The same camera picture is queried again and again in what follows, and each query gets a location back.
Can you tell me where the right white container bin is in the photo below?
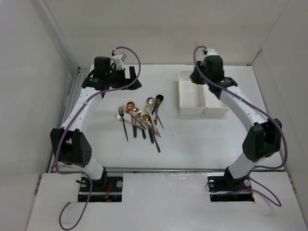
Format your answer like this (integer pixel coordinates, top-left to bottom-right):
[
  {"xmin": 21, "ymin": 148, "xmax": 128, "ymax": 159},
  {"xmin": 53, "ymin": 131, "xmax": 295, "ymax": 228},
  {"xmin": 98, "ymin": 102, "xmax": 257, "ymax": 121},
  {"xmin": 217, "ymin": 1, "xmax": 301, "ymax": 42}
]
[{"xmin": 201, "ymin": 69, "xmax": 231, "ymax": 115}]

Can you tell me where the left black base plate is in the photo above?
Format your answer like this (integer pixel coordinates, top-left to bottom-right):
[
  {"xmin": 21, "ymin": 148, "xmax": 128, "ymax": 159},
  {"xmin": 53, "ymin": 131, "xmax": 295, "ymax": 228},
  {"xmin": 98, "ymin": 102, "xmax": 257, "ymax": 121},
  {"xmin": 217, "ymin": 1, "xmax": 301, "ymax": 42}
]
[{"xmin": 76, "ymin": 175, "xmax": 123, "ymax": 203}]

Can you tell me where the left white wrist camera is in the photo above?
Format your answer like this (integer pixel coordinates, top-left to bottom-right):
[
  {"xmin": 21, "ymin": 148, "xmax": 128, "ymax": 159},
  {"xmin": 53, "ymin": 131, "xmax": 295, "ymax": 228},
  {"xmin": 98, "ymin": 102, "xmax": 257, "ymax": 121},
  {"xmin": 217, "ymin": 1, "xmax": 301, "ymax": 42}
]
[{"xmin": 112, "ymin": 49, "xmax": 127, "ymax": 65}]

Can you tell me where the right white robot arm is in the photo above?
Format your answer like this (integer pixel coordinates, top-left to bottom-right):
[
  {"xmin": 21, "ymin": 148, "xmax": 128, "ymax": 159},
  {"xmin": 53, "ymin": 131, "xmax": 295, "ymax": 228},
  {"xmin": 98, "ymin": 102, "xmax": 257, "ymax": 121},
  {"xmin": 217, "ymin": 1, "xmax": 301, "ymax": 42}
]
[{"xmin": 190, "ymin": 55, "xmax": 282, "ymax": 190}]

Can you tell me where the white container bin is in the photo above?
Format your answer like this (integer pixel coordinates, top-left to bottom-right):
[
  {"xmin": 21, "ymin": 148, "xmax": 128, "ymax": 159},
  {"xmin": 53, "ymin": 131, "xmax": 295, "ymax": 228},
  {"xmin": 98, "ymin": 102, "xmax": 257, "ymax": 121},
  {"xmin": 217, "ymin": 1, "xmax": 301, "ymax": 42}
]
[
  {"xmin": 201, "ymin": 69, "xmax": 231, "ymax": 115},
  {"xmin": 178, "ymin": 70, "xmax": 206, "ymax": 115}
]

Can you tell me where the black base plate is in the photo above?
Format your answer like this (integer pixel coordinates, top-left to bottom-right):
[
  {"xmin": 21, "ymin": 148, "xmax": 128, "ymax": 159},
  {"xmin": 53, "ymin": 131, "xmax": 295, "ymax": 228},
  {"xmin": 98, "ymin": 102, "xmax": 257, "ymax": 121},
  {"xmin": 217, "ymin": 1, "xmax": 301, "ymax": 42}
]
[
  {"xmin": 206, "ymin": 175, "xmax": 255, "ymax": 202},
  {"xmin": 76, "ymin": 175, "xmax": 123, "ymax": 203}
]

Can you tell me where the silver spoon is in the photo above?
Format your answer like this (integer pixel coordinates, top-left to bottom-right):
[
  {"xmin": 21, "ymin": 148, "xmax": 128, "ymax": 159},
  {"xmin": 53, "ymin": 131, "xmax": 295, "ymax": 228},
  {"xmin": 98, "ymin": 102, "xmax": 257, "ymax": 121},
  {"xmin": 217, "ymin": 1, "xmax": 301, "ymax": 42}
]
[{"xmin": 146, "ymin": 97, "xmax": 155, "ymax": 105}]

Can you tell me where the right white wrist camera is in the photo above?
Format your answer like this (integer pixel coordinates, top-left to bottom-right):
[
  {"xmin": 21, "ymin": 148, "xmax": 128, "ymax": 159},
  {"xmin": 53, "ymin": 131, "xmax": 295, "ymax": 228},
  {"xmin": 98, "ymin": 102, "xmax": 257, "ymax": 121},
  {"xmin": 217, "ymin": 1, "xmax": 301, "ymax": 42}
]
[{"xmin": 203, "ymin": 48, "xmax": 218, "ymax": 57}]

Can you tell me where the green handle utensil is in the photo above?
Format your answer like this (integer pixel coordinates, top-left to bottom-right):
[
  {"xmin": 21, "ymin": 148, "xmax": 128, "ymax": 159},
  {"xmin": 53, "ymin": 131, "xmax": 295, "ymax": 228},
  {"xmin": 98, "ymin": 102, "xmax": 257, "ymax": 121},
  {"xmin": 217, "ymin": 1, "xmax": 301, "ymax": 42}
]
[{"xmin": 136, "ymin": 113, "xmax": 146, "ymax": 139}]

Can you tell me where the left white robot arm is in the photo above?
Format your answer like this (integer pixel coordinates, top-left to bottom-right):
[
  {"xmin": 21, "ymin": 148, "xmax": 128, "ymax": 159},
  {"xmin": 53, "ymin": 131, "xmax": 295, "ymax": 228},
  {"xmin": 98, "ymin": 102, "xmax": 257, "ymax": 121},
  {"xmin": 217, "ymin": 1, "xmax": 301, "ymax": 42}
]
[{"xmin": 50, "ymin": 52, "xmax": 141, "ymax": 191}]

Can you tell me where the black fork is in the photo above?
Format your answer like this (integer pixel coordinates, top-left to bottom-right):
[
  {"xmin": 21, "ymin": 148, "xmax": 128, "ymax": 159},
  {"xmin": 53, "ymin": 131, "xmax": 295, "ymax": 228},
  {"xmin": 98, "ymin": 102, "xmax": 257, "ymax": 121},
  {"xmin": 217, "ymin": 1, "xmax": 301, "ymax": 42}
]
[{"xmin": 118, "ymin": 106, "xmax": 128, "ymax": 141}]

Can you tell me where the long copper handle utensil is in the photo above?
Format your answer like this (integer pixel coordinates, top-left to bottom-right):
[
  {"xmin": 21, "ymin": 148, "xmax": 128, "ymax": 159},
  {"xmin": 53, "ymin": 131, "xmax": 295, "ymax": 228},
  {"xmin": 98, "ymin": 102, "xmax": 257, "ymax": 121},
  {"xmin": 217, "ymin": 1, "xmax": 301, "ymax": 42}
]
[{"xmin": 148, "ymin": 118, "xmax": 161, "ymax": 153}]

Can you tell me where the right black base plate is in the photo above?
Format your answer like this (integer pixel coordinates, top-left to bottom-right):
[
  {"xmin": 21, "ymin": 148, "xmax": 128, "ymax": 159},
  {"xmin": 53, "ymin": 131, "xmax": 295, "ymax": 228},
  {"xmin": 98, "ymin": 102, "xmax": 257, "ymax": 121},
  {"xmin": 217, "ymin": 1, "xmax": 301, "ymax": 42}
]
[{"xmin": 206, "ymin": 175, "xmax": 255, "ymax": 202}]

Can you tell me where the white spoon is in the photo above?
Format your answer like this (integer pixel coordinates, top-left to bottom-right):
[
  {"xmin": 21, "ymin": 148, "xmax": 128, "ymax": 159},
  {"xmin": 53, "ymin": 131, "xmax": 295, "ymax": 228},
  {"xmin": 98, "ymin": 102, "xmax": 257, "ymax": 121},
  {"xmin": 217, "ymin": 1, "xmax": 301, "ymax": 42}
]
[{"xmin": 144, "ymin": 104, "xmax": 153, "ymax": 121}]

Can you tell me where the copper spoon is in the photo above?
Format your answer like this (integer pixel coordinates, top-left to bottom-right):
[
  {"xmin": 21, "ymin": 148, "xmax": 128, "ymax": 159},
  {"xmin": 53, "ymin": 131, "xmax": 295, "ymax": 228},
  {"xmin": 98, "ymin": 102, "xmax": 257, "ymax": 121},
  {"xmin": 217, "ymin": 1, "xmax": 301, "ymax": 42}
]
[{"xmin": 126, "ymin": 102, "xmax": 143, "ymax": 129}]

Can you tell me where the black spoon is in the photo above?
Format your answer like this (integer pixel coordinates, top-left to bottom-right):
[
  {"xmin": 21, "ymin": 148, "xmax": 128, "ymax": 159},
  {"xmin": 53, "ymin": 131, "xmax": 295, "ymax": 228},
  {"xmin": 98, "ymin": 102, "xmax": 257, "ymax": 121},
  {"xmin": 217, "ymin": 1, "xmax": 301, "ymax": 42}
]
[{"xmin": 152, "ymin": 94, "xmax": 164, "ymax": 115}]

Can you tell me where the gold spoon dark handle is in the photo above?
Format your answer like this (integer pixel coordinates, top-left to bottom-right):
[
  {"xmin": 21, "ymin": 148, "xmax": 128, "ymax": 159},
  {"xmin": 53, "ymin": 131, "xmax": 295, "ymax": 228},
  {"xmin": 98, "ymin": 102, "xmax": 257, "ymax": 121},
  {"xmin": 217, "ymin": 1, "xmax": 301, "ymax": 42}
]
[{"xmin": 141, "ymin": 114, "xmax": 156, "ymax": 136}]

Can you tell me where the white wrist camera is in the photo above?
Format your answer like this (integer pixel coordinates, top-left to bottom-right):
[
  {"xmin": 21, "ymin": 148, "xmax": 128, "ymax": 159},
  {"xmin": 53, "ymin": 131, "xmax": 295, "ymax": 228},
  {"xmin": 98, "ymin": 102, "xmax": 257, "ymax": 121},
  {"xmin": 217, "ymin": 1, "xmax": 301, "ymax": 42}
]
[
  {"xmin": 203, "ymin": 48, "xmax": 218, "ymax": 57},
  {"xmin": 112, "ymin": 49, "xmax": 127, "ymax": 65}
]

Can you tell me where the left white container bin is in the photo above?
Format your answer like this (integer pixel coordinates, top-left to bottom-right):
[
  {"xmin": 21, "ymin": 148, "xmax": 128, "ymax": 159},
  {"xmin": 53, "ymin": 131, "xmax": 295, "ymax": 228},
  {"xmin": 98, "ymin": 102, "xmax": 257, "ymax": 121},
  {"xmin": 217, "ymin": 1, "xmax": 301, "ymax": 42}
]
[{"xmin": 178, "ymin": 70, "xmax": 206, "ymax": 115}]

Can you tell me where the rose gold fork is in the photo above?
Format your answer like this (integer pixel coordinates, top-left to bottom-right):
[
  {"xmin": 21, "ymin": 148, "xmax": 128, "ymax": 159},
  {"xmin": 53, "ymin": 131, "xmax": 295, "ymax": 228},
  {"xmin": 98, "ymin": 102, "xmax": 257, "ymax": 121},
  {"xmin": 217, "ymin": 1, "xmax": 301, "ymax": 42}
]
[{"xmin": 122, "ymin": 105, "xmax": 136, "ymax": 125}]

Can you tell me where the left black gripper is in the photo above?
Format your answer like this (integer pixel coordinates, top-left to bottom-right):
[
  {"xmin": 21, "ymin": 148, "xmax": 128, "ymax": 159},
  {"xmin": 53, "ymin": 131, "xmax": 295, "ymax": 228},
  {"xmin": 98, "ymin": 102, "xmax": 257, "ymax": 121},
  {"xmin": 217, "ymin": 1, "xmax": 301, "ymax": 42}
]
[{"xmin": 106, "ymin": 66, "xmax": 141, "ymax": 91}]

